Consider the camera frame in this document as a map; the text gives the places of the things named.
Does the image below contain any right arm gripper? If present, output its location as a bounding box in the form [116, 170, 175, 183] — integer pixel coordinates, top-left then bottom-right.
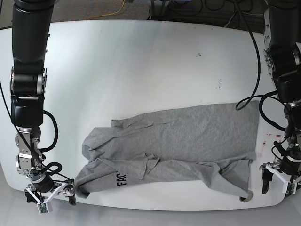
[24, 179, 77, 205]

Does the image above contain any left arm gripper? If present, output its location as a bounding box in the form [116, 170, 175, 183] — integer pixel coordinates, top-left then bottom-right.
[260, 163, 301, 194]

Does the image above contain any grey t-shirt with black lettering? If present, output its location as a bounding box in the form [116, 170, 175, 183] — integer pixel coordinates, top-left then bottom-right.
[75, 101, 259, 198]

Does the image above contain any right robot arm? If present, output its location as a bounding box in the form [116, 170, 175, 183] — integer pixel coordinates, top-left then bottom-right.
[7, 0, 76, 213]

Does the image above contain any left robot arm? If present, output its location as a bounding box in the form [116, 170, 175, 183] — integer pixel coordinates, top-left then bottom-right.
[259, 0, 301, 195]

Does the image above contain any red tape rectangle marking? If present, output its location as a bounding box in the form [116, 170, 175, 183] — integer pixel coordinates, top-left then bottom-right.
[256, 134, 284, 159]

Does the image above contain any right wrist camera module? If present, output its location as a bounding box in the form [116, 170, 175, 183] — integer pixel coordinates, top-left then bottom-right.
[37, 202, 52, 214]

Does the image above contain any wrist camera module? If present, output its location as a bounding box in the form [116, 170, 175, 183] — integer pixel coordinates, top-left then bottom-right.
[37, 202, 52, 214]
[284, 182, 298, 194]

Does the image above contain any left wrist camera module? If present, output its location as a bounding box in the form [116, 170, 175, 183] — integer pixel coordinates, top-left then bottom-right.
[284, 182, 298, 194]

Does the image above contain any right table cable grommet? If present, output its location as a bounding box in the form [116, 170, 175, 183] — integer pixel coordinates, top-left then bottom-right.
[239, 190, 253, 202]

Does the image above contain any yellow cable on floor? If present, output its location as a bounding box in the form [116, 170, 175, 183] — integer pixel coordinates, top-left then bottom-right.
[86, 0, 125, 21]

